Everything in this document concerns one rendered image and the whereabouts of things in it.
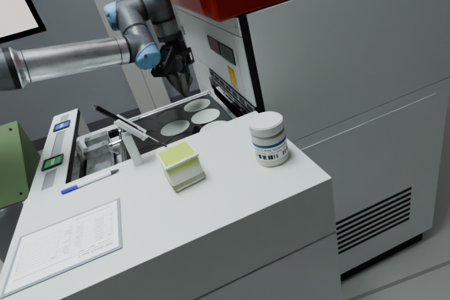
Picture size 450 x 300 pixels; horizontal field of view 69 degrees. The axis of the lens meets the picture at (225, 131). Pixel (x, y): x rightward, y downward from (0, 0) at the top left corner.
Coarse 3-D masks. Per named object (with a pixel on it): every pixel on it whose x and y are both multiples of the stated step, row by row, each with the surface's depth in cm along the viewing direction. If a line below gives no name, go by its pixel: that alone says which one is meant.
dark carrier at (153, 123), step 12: (204, 96) 123; (168, 108) 122; (180, 108) 119; (204, 108) 114; (216, 108) 112; (144, 120) 118; (156, 120) 116; (168, 120) 114; (216, 120) 105; (228, 120) 103; (156, 132) 108; (192, 132) 102; (144, 144) 103; (156, 144) 101; (168, 144) 99
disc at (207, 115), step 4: (212, 108) 113; (200, 112) 112; (204, 112) 112; (208, 112) 111; (212, 112) 110; (216, 112) 109; (196, 116) 111; (200, 116) 110; (204, 116) 109; (208, 116) 109; (212, 116) 108; (216, 116) 107; (192, 120) 109; (196, 120) 108; (200, 120) 108; (204, 120) 107; (208, 120) 106; (212, 120) 106
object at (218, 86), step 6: (210, 78) 127; (216, 84) 120; (216, 90) 130; (222, 90) 115; (216, 96) 129; (228, 96) 109; (222, 102) 122; (234, 102) 105; (240, 102) 102; (228, 108) 116; (240, 108) 100; (246, 108) 97; (234, 114) 112; (246, 114) 96
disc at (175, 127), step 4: (180, 120) 111; (184, 120) 110; (168, 124) 111; (172, 124) 110; (176, 124) 109; (180, 124) 109; (184, 124) 108; (188, 124) 107; (164, 128) 109; (168, 128) 108; (172, 128) 107; (176, 128) 107; (180, 128) 106; (184, 128) 105; (164, 132) 106; (168, 132) 106; (172, 132) 105; (176, 132) 104; (180, 132) 104
